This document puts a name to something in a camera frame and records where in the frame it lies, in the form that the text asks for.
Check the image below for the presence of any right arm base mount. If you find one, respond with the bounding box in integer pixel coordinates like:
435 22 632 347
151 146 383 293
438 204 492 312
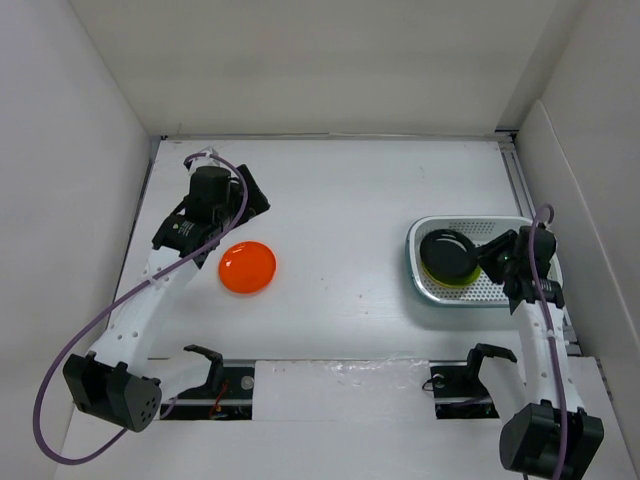
422 343 517 420

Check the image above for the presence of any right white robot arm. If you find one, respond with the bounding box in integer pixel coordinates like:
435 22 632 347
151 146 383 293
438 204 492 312
462 224 604 479

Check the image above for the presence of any orange plate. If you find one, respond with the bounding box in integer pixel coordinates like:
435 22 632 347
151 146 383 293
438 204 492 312
218 241 277 295

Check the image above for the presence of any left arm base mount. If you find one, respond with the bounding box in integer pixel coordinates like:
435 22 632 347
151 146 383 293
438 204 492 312
159 344 256 421

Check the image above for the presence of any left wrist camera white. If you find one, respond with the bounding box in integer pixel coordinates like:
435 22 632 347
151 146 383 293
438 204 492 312
183 146 220 176

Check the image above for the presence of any green plate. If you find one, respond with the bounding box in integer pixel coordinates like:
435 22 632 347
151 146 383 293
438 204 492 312
422 265 481 289

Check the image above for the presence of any black plate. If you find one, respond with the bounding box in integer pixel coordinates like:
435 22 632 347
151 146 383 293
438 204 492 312
419 229 480 277

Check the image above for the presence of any white perforated plastic bin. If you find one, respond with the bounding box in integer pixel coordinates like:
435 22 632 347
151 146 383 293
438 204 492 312
405 215 532 308

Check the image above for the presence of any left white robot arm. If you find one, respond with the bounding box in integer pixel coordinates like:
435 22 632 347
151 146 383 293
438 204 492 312
63 163 270 432

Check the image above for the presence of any aluminium rail right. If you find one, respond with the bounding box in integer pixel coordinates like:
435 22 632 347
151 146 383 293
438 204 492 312
495 130 583 357

